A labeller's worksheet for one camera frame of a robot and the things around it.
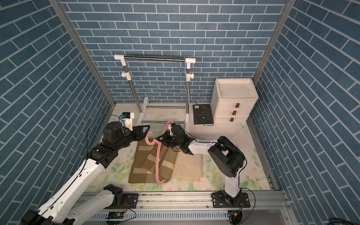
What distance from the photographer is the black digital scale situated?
1075 millimetres

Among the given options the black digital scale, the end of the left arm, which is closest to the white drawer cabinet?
the black digital scale

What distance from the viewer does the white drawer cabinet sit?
3.07 feet
